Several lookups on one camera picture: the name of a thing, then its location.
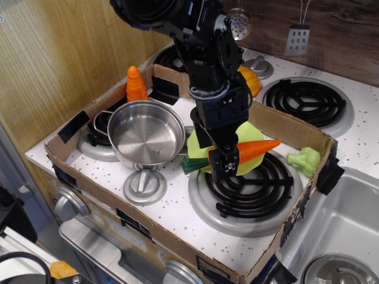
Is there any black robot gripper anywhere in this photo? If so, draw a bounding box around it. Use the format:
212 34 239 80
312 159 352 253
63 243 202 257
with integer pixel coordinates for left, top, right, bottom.
191 85 252 182

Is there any orange toy carrot green stem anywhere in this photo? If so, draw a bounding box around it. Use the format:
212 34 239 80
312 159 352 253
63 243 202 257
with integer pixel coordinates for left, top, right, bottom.
181 140 281 176

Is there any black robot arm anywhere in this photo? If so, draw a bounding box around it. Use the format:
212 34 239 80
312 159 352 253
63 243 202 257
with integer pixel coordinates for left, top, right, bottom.
110 1 253 181

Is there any light green plastic plate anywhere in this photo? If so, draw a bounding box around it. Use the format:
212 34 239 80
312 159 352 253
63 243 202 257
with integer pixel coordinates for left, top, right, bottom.
187 122 264 176

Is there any upright orange toy carrot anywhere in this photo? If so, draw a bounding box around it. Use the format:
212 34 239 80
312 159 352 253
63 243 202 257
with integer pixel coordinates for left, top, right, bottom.
126 66 149 102

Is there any stainless steel pot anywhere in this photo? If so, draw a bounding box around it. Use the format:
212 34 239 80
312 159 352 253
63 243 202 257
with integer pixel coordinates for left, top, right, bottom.
93 100 186 170

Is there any front right black burner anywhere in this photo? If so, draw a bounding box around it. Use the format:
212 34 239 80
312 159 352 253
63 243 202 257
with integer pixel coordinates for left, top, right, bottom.
188 151 303 238

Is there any silver stovetop knob front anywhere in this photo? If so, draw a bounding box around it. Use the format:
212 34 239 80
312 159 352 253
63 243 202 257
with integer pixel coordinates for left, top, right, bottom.
123 169 167 206

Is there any silver stovetop knob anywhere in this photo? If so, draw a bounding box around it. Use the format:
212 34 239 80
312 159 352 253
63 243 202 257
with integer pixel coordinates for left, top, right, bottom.
123 169 167 206
243 56 274 80

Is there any orange toy pumpkin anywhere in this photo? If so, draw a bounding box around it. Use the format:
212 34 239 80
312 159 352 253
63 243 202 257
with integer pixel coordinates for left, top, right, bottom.
238 66 261 97

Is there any green toy broccoli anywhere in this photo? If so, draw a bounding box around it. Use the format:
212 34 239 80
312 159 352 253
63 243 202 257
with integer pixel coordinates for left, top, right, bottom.
286 147 321 178

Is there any silver stovetop knob back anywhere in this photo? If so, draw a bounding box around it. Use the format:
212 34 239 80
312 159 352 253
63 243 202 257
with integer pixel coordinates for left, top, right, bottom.
243 56 274 80

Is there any cardboard fence with black tape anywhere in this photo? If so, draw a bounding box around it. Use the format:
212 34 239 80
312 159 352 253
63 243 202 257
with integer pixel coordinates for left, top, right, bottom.
45 64 336 283

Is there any back right black burner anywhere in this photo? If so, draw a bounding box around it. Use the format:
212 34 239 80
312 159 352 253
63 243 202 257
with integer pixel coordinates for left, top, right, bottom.
256 77 355 138

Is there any front left black burner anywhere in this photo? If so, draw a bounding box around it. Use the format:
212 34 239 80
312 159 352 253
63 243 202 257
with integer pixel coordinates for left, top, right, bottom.
77 98 127 162

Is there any silver oven knob right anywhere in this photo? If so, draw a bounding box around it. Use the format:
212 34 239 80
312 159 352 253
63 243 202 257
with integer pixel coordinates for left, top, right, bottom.
162 260 204 284

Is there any silver oven knob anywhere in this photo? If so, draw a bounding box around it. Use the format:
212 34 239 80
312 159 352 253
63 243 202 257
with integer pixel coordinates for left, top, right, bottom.
162 260 204 284
54 187 90 222

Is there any hanging metal strainer ladle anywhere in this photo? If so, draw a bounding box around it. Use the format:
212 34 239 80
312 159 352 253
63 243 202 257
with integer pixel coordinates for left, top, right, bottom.
227 0 252 41

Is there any hanging metal slotted spatula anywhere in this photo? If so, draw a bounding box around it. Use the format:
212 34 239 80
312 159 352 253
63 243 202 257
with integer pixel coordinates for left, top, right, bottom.
284 1 311 57

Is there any stainless steel sink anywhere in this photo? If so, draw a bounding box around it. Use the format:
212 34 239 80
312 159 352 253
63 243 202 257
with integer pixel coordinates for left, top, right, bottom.
280 168 378 283

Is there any silver oven knob left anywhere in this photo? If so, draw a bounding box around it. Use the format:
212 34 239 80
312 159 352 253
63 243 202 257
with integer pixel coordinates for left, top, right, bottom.
54 187 90 222

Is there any silver sink drain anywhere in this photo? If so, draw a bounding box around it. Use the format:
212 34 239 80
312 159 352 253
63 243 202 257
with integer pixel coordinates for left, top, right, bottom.
301 254 378 283

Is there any orange object bottom left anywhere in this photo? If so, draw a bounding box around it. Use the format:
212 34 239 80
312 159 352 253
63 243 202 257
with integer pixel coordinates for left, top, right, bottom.
49 261 78 279

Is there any black device left edge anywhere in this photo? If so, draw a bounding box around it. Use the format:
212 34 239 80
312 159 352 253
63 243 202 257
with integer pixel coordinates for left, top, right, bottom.
1 186 37 243

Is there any silver oven door handle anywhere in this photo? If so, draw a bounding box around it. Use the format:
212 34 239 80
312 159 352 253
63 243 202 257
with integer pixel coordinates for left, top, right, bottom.
58 217 137 284

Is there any black cable bottom left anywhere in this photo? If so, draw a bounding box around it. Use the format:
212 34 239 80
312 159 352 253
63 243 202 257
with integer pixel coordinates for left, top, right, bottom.
0 251 53 284

